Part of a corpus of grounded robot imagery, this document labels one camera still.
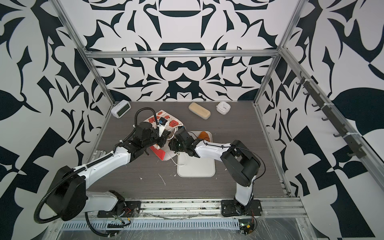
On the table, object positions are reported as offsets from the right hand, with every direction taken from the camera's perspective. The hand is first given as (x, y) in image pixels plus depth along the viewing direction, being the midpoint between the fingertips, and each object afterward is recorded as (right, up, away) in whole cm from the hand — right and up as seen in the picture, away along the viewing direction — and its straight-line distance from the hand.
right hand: (170, 143), depth 88 cm
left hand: (+1, +9, -6) cm, 11 cm away
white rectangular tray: (+11, -13, -1) cm, 17 cm away
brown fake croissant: (+20, +3, +11) cm, 23 cm away
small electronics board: (+38, -36, -17) cm, 55 cm away
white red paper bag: (-3, -4, -6) cm, 7 cm away
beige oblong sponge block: (+18, +20, +23) cm, 35 cm away
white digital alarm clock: (-37, +21, +19) cm, 47 cm away
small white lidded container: (+36, +22, +26) cm, 50 cm away
